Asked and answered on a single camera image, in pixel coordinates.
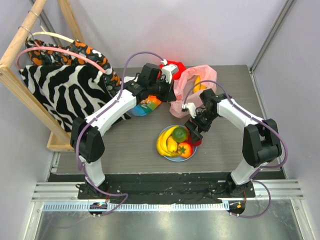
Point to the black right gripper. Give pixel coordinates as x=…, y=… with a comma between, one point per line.
x=197, y=122

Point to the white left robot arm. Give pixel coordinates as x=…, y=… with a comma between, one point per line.
x=87, y=133

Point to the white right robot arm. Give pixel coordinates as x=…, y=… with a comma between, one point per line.
x=260, y=141

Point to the aluminium rail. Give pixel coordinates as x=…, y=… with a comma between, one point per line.
x=63, y=196

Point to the yellow fake lemon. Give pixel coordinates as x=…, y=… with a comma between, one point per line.
x=172, y=145

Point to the blue plastic plate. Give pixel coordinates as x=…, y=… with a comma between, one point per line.
x=179, y=158

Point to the red cloth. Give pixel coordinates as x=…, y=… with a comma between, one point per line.
x=179, y=68

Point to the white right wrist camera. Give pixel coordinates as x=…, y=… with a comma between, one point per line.
x=191, y=108

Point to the green fake apple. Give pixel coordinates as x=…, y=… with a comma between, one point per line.
x=180, y=134

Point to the colourful rainbow pouch bag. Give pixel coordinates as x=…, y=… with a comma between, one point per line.
x=145, y=107

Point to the zebra pattern cloth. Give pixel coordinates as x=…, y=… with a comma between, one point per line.
x=70, y=91

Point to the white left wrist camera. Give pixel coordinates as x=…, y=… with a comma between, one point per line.
x=167, y=70

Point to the red fake strawberry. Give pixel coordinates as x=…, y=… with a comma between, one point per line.
x=194, y=144

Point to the yellow fake banana bunch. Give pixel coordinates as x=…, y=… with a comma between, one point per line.
x=161, y=143

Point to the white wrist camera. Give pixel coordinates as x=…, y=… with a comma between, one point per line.
x=191, y=108
x=167, y=70

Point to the pink plastic bag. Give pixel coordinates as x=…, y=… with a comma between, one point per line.
x=186, y=83

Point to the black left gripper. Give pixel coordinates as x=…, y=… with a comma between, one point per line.
x=169, y=96

